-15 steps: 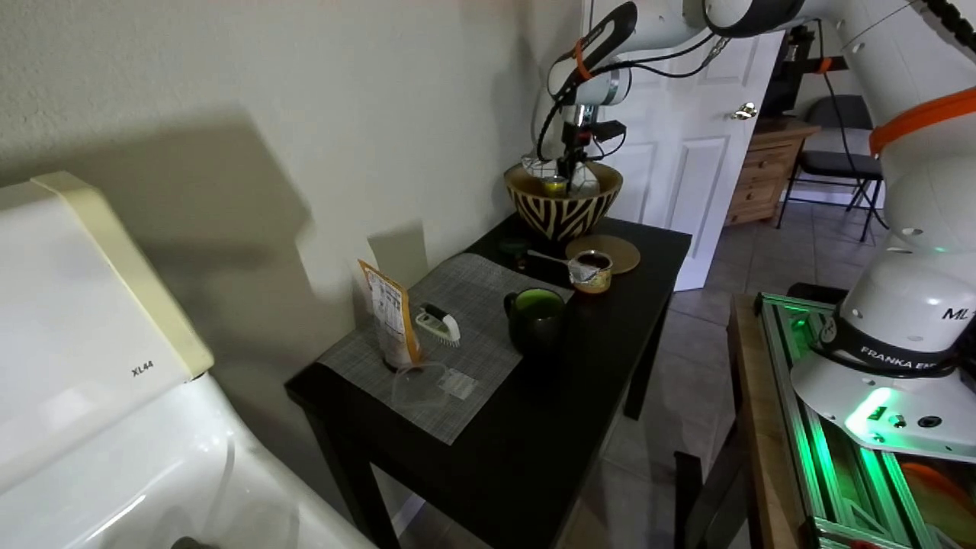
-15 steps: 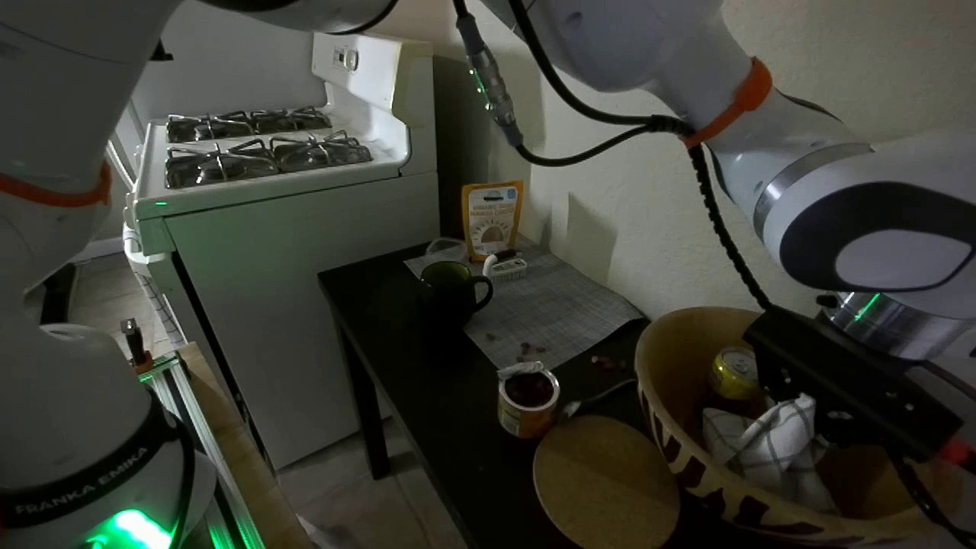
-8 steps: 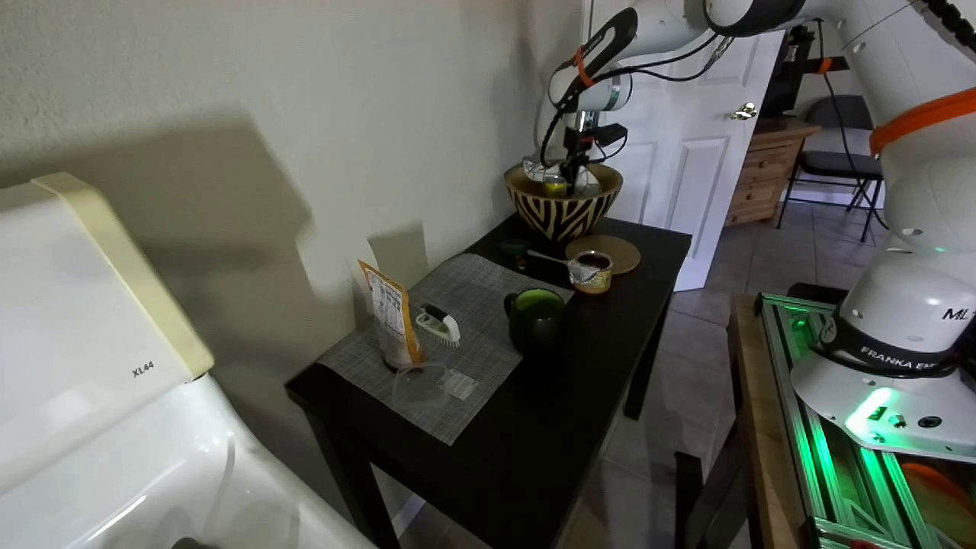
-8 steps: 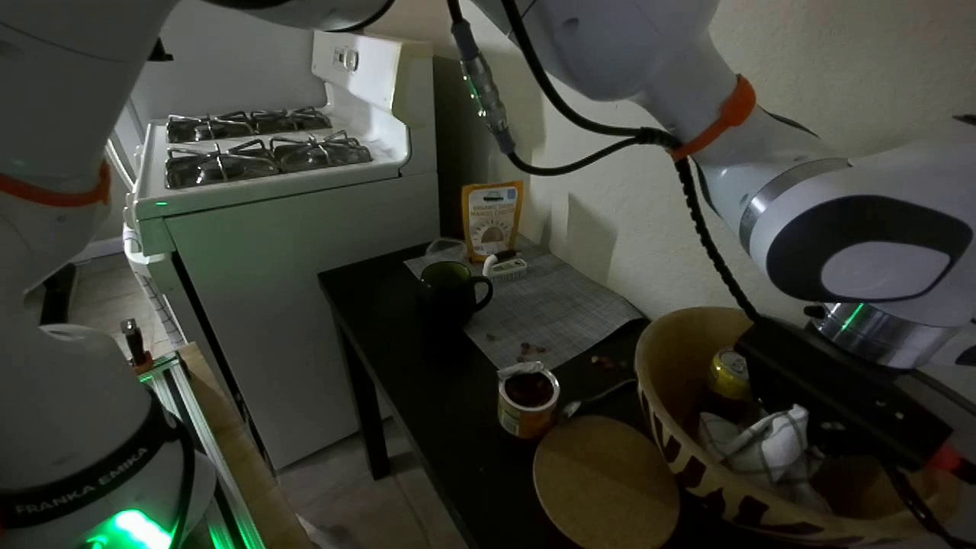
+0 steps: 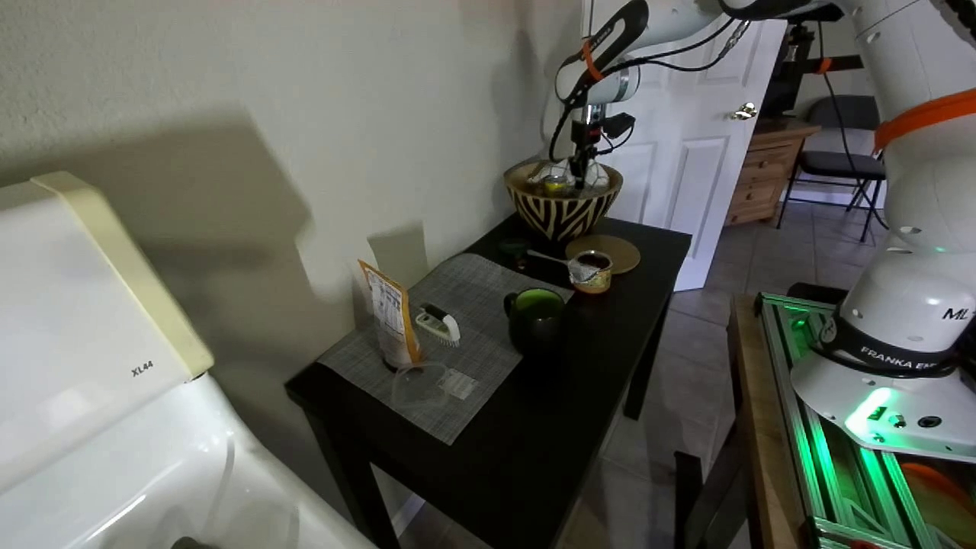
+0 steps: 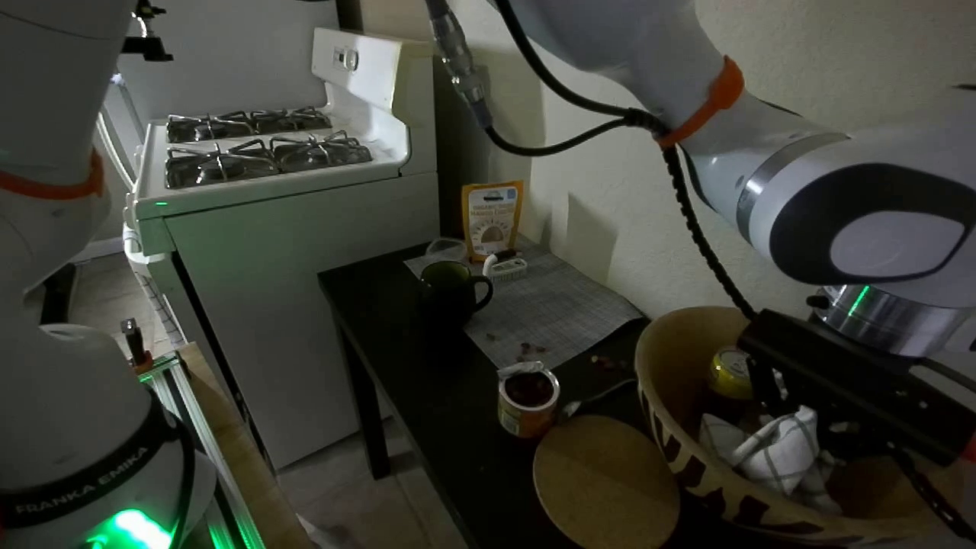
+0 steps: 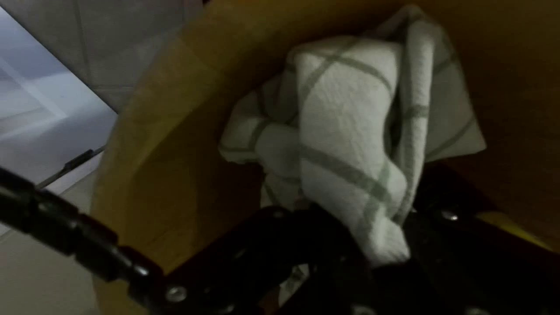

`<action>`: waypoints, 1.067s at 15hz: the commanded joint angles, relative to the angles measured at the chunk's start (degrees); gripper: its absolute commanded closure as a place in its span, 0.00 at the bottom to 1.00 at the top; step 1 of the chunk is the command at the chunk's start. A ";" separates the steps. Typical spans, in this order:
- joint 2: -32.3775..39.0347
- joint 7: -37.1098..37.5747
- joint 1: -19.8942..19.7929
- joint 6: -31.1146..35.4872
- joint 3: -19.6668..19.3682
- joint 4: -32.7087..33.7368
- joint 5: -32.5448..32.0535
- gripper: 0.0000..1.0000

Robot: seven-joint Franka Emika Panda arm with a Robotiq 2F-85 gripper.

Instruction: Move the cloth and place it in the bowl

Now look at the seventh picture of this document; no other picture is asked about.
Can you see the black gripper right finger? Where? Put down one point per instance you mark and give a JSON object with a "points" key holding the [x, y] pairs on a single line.
{"points": [[483, 267]]}

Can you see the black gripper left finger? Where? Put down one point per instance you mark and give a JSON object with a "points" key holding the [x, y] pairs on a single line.
{"points": [[267, 262]]}

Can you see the white green-checked cloth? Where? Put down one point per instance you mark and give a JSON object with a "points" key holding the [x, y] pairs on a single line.
{"points": [[343, 115]]}

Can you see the zebra-patterned wooden bowl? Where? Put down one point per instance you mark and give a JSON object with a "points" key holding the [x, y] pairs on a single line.
{"points": [[175, 145]]}

